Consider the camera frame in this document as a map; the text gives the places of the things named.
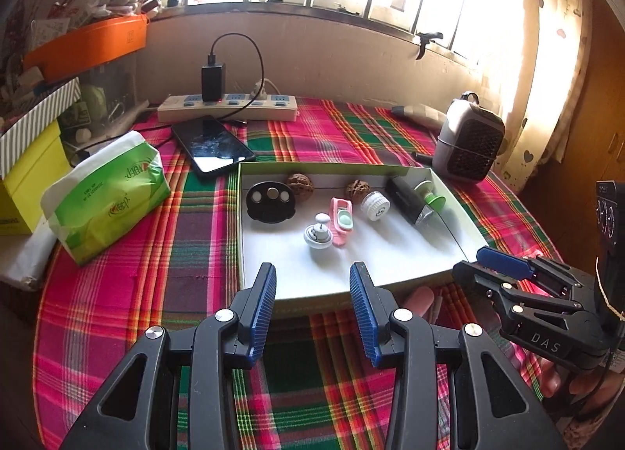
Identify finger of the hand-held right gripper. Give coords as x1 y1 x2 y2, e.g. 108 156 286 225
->
452 259 582 329
476 246 594 297

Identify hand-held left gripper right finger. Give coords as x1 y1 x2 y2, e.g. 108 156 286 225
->
348 262 567 450

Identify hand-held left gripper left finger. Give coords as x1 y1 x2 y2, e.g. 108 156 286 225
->
59 262 277 450

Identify green white cardboard box tray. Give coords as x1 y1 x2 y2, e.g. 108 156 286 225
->
237 162 490 319

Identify small white ball toy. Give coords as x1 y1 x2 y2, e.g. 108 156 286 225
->
304 214 335 250

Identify black oval disc metal caps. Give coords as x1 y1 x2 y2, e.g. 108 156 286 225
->
245 181 297 223

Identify small pink mint clip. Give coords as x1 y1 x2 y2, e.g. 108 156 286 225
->
330 196 354 248

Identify green white suction holder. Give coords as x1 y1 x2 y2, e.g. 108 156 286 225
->
412 180 446 214

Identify white round ribbed cap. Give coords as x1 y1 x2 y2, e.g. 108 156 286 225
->
360 191 390 221

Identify person's right forearm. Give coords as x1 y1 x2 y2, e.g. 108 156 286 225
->
557 401 625 450

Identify person's right hand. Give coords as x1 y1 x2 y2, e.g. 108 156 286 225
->
534 359 625 412

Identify plaid tablecloth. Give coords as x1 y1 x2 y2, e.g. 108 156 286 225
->
32 96 562 450

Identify grey fan heater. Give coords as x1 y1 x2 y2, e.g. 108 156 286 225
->
432 91 506 182

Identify black smartphone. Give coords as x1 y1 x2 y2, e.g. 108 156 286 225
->
171 114 257 180

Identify beige tapered object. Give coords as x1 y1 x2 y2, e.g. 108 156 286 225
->
391 105 447 129

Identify green white tissue pack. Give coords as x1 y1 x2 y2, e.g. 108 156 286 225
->
40 130 171 266

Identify white power strip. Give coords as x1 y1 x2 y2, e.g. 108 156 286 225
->
157 93 298 123

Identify brown wooden cabinet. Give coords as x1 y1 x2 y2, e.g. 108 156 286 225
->
561 0 625 187

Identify heart print curtain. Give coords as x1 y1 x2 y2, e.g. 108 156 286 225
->
488 0 599 197

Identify white plug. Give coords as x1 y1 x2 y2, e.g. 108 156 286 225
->
250 79 281 100

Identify black charger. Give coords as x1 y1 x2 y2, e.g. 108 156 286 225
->
201 54 227 103

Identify black window latch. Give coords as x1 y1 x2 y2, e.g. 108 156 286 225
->
414 31 445 61

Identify white paper pack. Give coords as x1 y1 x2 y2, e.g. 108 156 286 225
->
0 223 66 291

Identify clear plastic container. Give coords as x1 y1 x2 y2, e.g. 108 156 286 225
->
59 57 140 148

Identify yellow green box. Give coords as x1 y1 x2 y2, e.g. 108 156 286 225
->
0 118 69 236

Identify striped box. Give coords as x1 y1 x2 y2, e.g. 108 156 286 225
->
0 76 82 158

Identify orange plastic bin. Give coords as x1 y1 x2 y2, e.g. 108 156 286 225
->
23 14 148 82

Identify black charger cable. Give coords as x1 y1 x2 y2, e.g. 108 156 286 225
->
161 32 266 143

